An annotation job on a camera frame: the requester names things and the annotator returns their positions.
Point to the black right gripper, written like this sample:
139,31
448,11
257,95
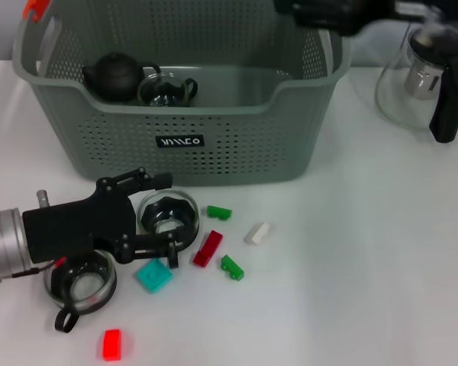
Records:
358,15

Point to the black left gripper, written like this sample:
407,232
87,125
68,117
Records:
80,228

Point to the glass teacup with black base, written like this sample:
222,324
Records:
164,207
84,289
160,93

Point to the teal square block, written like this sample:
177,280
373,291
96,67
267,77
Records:
152,276

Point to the long dark red block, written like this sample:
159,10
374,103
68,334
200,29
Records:
210,246

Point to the green toy block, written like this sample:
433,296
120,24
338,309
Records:
223,215
232,268

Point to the grey perforated storage bin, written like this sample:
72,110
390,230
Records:
213,152

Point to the white toy block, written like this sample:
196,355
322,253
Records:
256,233

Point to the bright red block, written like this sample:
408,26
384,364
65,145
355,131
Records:
111,345

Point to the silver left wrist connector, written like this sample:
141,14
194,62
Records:
42,198

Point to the black clay teapot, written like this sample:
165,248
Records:
114,78

